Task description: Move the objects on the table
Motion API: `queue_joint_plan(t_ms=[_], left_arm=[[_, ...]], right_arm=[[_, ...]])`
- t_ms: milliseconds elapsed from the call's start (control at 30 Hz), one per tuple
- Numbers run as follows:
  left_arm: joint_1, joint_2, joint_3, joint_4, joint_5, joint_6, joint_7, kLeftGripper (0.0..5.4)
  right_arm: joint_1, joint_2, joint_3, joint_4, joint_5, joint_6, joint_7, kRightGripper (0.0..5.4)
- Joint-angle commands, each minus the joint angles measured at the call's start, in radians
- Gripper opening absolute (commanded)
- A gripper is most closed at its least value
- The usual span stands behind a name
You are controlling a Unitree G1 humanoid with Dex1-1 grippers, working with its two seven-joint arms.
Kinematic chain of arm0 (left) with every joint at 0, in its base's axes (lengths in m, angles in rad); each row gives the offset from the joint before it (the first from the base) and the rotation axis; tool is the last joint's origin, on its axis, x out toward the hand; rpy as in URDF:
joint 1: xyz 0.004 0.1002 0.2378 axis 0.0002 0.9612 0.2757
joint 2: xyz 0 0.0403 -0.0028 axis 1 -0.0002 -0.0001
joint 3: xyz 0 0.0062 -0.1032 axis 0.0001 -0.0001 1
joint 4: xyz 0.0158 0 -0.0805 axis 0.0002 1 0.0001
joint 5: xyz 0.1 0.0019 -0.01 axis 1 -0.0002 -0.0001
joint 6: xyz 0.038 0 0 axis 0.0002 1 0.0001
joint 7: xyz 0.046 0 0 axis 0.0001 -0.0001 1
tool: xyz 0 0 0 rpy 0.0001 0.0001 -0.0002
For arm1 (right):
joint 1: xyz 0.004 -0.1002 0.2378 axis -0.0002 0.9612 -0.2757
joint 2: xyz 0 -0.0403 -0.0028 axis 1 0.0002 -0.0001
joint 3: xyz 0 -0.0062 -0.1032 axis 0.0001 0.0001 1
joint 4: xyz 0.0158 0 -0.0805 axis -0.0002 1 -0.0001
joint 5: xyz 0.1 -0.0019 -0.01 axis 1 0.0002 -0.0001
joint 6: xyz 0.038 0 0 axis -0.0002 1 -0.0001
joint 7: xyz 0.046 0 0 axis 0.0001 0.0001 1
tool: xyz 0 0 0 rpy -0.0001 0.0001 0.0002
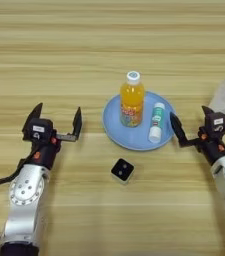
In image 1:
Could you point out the small black white cube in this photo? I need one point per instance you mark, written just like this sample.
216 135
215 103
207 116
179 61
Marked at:
122 170

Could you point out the black labelled box, left gripper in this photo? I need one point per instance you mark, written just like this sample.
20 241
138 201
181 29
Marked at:
39 128

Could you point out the white green glue stick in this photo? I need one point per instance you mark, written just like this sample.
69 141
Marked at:
157 121

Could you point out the black labelled box, right gripper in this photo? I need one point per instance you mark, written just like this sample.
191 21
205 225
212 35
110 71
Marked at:
216 123

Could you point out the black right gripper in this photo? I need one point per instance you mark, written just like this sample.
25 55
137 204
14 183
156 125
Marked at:
215 150

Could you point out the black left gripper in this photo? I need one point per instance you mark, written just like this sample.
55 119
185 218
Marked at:
45 155

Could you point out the orange juice bottle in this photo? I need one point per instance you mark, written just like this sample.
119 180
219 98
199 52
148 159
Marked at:
132 100

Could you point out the blue round plate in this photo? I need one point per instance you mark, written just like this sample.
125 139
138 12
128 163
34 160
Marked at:
135 136

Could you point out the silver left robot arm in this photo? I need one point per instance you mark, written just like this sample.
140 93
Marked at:
25 200

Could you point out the black labelled box, gripper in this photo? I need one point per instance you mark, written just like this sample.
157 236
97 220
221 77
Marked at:
216 123
39 128

